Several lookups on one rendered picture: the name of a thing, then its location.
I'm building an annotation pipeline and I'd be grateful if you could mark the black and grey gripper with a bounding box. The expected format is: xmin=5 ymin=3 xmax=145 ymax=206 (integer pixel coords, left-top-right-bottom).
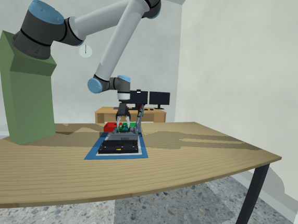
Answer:
xmin=116 ymin=99 xmax=131 ymax=129

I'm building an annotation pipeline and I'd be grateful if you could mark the green bin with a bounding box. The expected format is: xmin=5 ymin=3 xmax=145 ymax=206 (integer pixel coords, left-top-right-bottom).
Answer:
xmin=122 ymin=122 xmax=136 ymax=127

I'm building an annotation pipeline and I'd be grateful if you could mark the red bin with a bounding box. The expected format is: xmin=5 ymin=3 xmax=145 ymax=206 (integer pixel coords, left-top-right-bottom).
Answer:
xmin=104 ymin=122 xmax=116 ymax=132

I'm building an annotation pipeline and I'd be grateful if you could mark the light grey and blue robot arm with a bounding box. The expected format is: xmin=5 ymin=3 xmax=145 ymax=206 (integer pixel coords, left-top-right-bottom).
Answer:
xmin=11 ymin=0 xmax=162 ymax=100

